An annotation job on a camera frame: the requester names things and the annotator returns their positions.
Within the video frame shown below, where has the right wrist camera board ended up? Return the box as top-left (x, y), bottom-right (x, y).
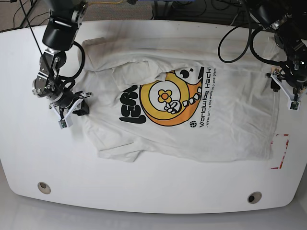
top-left (58, 116), bottom-right (72, 129)

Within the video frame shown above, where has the white printed t-shirt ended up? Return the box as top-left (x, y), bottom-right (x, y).
top-left (79, 38), bottom-right (279, 162)

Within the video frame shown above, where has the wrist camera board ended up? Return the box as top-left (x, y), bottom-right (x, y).
top-left (58, 116), bottom-right (72, 129)
top-left (288, 101), bottom-right (300, 111)

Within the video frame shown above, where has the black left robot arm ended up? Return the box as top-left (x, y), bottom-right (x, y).
top-left (246, 0), bottom-right (307, 110)

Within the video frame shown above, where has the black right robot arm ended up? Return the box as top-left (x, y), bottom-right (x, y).
top-left (33, 0), bottom-right (92, 127)

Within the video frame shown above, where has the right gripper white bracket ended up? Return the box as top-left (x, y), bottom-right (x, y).
top-left (49, 91), bottom-right (93, 120)

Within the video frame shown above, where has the red tape rectangle marking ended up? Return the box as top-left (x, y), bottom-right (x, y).
top-left (268, 134), bottom-right (290, 170)

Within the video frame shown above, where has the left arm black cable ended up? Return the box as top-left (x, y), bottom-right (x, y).
top-left (217, 0), bottom-right (288, 68)

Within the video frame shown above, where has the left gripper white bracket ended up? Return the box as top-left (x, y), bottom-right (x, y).
top-left (265, 69), bottom-right (307, 102)

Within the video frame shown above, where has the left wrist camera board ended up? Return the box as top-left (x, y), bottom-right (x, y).
top-left (288, 101), bottom-right (300, 111)

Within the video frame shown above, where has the right table cable grommet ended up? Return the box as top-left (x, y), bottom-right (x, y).
top-left (248, 191), bottom-right (262, 204)

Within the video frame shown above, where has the table cable grommet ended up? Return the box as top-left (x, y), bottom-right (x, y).
top-left (37, 182), bottom-right (51, 195)
top-left (248, 191), bottom-right (262, 204)

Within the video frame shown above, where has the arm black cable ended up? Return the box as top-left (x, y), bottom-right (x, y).
top-left (18, 0), bottom-right (93, 115)
top-left (217, 0), bottom-right (288, 68)

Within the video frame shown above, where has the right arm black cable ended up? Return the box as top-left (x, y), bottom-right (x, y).
top-left (18, 0), bottom-right (93, 115)

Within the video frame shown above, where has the left table cable grommet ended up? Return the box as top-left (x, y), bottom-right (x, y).
top-left (37, 182), bottom-right (51, 195)

